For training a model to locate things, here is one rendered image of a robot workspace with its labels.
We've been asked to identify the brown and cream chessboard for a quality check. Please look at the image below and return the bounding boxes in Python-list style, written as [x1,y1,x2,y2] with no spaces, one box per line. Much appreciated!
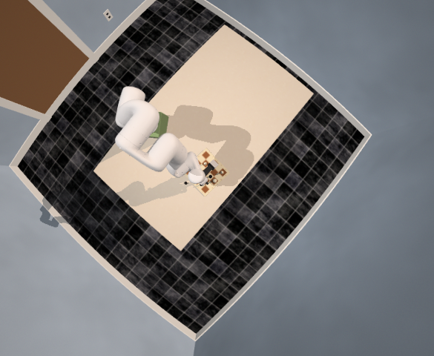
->
[194,148,230,196]

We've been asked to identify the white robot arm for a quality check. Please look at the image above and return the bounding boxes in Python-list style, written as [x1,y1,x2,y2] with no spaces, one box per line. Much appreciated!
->
[115,86,219,184]

